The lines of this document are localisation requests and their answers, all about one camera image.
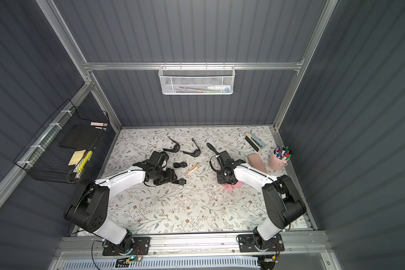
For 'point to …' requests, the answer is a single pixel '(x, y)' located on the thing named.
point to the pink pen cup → (275, 163)
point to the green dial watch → (181, 181)
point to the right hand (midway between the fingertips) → (225, 178)
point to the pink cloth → (229, 187)
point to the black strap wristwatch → (197, 152)
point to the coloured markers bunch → (283, 153)
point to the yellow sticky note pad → (77, 156)
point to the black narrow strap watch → (182, 164)
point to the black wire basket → (61, 149)
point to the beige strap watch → (193, 169)
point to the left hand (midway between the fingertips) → (173, 178)
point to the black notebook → (81, 136)
